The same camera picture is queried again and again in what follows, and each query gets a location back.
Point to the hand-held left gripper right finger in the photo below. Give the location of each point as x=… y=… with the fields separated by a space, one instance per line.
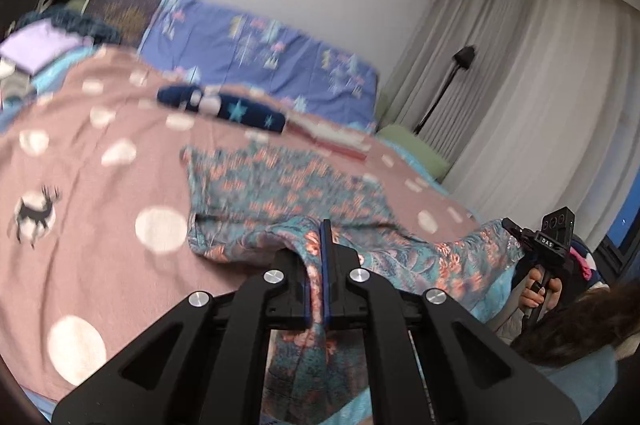
x=342 y=267

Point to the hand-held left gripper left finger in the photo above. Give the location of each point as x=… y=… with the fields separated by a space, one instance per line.
x=295 y=272

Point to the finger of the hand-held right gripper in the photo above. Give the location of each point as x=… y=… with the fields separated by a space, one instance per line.
x=520 y=232

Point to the teal floral garment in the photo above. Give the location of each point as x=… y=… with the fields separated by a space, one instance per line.
x=280 y=185

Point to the person's right forearm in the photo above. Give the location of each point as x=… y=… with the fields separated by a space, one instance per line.
x=510 y=327

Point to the person's right hand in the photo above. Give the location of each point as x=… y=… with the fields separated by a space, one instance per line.
x=532 y=297

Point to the person's dark hair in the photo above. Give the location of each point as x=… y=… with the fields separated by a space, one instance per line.
x=580 y=325

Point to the large green pillow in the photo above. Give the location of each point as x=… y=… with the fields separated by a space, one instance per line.
x=415 y=150

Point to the cream folded garment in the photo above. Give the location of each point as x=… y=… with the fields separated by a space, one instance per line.
x=325 y=130

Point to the white curtain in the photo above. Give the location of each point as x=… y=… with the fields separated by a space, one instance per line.
x=540 y=80

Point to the navy star print cloth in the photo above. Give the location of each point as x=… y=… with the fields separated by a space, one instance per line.
x=250 y=112

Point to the black floor lamp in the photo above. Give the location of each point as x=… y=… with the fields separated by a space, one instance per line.
x=462 y=57

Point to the pink polka dot blanket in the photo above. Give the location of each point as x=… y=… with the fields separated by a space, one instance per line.
x=100 y=205

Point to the blue tree print sheet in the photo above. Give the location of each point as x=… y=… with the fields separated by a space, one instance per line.
x=280 y=65

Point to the dark tree print pillow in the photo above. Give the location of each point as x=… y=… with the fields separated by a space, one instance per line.
x=122 y=17

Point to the dark blue knit blanket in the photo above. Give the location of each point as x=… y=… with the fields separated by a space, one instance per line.
x=75 y=22

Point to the grey white plush toy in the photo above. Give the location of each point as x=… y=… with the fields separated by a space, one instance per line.
x=12 y=82

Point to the lilac cloth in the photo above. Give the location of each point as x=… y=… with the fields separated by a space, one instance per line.
x=40 y=45

